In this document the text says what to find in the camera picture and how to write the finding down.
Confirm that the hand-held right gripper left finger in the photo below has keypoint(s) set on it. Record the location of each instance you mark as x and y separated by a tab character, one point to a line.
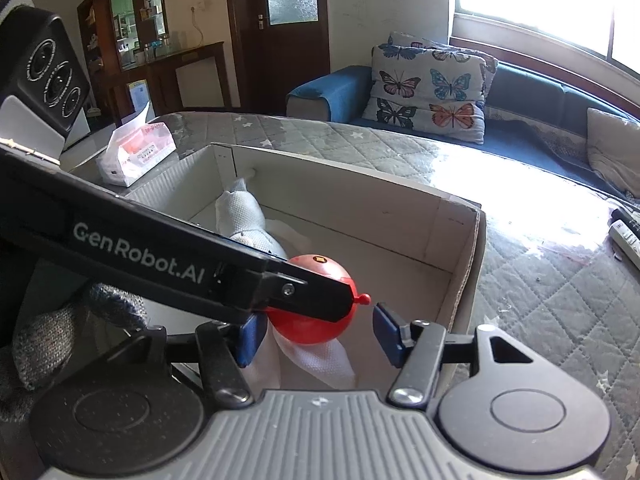
252	337

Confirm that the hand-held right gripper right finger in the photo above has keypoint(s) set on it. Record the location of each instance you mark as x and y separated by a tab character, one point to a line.
387	332

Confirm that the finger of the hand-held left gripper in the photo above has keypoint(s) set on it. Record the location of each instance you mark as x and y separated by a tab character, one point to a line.
310	295

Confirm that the red ball toy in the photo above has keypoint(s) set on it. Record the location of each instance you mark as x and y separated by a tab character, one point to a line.
300	331

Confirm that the cardboard box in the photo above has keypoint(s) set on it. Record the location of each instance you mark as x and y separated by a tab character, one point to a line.
350	220

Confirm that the person's left hand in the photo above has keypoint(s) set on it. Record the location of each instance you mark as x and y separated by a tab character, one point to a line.
45	345

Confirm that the white cloth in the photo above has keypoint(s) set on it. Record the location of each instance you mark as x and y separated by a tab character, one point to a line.
320	360

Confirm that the tissue pack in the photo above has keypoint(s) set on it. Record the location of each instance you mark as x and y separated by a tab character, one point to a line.
135	160

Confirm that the leaning printed sign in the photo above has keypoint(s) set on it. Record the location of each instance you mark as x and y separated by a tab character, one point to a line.
138	96

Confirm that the brown wooden cabinet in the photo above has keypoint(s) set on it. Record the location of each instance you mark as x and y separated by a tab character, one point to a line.
165	75

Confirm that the brown wooden door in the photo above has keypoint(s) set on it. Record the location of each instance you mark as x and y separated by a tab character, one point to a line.
250	60

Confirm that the butterfly print pillow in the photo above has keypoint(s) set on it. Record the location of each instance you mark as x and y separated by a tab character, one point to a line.
465	47
425	95

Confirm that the white remote control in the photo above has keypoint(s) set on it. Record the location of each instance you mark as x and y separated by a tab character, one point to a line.
625	242

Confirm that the blue sofa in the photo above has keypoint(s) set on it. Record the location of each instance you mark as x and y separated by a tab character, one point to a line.
525	95

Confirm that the white cushion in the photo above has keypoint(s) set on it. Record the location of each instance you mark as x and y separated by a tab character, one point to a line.
615	150

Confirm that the window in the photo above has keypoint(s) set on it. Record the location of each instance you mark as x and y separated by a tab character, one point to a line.
540	0

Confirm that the wall socket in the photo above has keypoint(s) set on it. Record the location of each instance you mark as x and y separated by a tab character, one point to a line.
197	8

